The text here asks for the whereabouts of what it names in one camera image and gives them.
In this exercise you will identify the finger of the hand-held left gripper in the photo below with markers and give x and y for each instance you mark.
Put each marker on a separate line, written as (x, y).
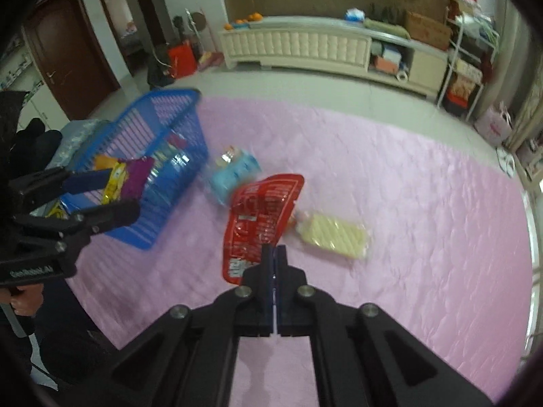
(85, 180)
(114, 214)

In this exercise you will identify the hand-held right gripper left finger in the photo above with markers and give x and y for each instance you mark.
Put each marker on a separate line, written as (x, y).
(267, 271)

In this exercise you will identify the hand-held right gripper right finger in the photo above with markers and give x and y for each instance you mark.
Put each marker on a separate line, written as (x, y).
(283, 271)

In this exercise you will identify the yellow purple snack packet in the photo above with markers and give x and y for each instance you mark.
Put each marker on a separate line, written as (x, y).
(127, 176)

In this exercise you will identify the red snack packet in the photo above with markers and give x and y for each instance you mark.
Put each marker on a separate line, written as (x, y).
(258, 220)

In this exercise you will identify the blue plastic basket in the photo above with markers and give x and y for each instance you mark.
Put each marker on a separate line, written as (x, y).
(169, 101)

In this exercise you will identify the person's left hand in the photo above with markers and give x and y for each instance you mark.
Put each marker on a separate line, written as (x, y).
(26, 299)

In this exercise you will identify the cream biscuit packet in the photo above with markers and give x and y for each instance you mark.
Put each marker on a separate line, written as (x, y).
(335, 233)

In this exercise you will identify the small blue snack packet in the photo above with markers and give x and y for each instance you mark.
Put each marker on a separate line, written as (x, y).
(178, 165)

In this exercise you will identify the person's dark clothing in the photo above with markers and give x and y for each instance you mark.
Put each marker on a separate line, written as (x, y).
(63, 339)

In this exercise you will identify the light blue snack packet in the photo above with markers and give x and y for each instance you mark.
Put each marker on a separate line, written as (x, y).
(233, 178)

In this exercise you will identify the pink tablecloth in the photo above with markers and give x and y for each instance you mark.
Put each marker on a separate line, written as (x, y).
(403, 220)

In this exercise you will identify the black bag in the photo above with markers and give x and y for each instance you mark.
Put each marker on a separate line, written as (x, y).
(160, 72)

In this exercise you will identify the brown wooden door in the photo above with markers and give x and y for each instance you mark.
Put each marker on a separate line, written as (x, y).
(68, 46)

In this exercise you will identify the red bag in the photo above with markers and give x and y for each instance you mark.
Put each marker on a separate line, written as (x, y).
(182, 60)

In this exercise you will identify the broom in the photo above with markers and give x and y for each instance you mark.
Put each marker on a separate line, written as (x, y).
(211, 59)

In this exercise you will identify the white mop pole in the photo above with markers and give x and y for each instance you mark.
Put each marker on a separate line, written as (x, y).
(193, 29)

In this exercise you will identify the blue plate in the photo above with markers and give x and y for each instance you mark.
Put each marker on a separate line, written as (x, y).
(242, 26)

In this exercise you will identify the cream tv cabinet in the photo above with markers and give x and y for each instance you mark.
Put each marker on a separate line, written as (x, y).
(297, 44)

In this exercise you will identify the white roll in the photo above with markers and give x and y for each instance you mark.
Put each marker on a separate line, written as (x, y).
(403, 75)

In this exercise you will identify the orange box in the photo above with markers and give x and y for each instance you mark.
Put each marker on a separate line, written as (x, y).
(386, 65)

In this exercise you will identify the white slippers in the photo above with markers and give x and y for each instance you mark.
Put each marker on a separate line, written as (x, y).
(507, 161)

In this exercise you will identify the pink bag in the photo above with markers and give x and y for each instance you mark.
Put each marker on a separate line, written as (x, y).
(494, 125)

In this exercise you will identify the green cushion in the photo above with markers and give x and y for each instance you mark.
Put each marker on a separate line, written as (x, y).
(386, 28)

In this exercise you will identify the blue tissue box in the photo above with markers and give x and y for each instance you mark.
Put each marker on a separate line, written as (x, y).
(354, 15)

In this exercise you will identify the cardboard box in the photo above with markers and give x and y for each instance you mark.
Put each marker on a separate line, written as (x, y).
(428, 32)

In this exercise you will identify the white metal rack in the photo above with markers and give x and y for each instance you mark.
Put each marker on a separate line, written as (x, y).
(471, 51)

